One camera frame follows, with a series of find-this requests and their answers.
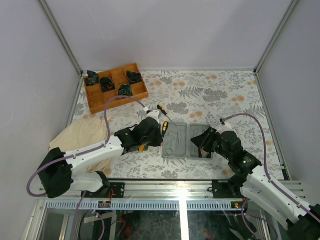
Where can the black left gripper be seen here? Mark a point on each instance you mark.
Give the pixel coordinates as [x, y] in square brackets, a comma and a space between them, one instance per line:
[159, 140]

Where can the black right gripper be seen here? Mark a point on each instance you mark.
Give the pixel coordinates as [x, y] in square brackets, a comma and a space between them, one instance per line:
[206, 137]

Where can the orange black pliers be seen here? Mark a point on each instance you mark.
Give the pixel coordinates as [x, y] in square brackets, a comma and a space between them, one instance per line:
[201, 153]

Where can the long yellow black screwdriver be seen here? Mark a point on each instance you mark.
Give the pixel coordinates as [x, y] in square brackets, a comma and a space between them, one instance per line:
[163, 131]

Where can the grey plastic tool case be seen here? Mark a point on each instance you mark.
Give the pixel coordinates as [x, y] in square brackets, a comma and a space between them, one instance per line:
[177, 141]

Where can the short yellow black screwdriver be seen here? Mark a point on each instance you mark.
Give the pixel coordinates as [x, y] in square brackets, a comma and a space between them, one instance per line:
[161, 108]

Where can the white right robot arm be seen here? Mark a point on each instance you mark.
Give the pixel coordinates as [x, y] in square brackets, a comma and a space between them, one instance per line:
[300, 219]

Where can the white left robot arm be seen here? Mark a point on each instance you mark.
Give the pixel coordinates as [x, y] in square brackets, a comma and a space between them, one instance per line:
[61, 172]

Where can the orange hex key set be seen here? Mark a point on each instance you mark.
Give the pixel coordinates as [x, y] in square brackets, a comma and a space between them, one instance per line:
[143, 148]

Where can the dark rolled item centre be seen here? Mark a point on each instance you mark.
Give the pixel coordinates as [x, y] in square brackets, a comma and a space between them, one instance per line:
[125, 90]

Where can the dark rolled item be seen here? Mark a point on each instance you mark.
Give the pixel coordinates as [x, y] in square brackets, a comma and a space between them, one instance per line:
[92, 78]
[106, 84]
[125, 90]
[133, 77]

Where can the wooden compartment tray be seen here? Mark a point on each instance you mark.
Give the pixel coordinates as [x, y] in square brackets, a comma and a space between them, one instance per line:
[117, 86]

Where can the dark rolled item back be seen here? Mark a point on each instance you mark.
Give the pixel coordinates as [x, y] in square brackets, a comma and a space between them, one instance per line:
[133, 77]

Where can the beige cloth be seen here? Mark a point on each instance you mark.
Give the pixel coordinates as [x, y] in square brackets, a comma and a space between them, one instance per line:
[79, 134]

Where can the dark rolled item far left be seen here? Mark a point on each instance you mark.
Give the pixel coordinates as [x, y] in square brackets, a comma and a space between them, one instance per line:
[92, 78]

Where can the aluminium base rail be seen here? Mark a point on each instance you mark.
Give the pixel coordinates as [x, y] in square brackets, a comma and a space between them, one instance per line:
[154, 195]

